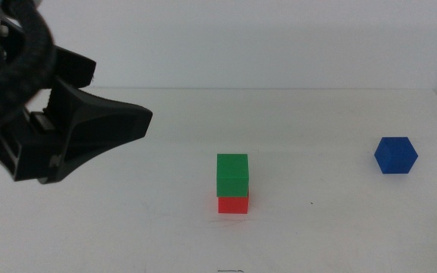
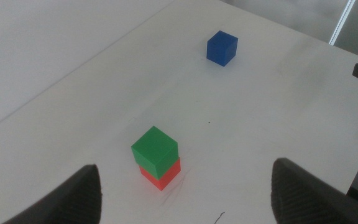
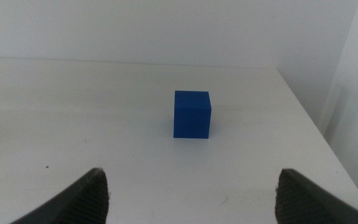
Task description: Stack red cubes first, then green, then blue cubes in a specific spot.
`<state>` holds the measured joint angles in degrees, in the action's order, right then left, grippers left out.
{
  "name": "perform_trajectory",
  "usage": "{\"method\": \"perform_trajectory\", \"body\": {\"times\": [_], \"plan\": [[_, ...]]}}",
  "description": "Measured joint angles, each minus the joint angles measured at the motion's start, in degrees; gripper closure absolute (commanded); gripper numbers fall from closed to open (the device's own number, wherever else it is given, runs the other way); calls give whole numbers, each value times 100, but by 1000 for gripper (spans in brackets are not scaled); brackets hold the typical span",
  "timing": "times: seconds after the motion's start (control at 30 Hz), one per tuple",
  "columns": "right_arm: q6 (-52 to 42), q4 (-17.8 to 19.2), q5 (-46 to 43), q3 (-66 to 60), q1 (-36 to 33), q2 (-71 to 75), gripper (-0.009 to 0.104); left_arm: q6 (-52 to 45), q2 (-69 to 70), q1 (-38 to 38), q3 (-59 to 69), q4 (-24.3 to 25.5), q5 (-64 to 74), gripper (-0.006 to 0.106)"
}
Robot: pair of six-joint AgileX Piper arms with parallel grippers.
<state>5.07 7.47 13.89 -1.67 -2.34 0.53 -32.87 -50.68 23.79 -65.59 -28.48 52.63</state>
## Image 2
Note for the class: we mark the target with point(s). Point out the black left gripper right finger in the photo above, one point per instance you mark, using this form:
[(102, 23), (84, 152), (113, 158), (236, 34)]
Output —
[(303, 199)]

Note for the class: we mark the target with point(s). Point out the green cube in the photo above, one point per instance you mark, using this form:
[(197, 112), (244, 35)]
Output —
[(154, 152)]

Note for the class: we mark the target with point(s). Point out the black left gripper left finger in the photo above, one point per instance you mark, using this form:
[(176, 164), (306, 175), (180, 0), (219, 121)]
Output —
[(73, 202)]

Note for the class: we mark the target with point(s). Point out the red cube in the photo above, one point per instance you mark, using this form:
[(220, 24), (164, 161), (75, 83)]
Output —
[(167, 180)]

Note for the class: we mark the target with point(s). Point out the blue cube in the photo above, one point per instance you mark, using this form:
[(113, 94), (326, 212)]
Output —
[(222, 48)]

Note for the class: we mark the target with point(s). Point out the white perforated strip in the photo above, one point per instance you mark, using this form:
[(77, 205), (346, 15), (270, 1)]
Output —
[(342, 21)]

